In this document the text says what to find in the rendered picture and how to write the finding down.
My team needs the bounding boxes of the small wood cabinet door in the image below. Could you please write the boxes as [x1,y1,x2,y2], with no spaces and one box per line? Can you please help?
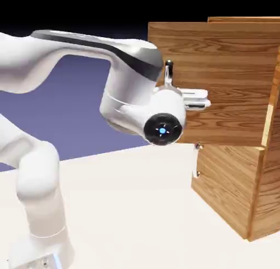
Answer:
[191,143,266,239]

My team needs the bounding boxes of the pale curved door handle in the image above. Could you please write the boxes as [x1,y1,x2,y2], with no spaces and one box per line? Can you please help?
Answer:
[191,143,203,179]

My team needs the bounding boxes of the light wood cabinet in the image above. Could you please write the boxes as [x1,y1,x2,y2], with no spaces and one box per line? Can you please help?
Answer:
[191,16,280,243]

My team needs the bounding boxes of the large wood cabinet door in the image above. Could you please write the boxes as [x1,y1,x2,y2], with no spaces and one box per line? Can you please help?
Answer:
[148,21,280,148]

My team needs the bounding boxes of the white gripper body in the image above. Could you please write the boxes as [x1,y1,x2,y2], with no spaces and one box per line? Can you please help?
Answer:
[179,88,212,110]

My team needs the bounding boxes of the curved silver door handle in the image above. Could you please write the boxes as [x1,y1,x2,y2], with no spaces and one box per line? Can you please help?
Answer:
[164,59,176,89]

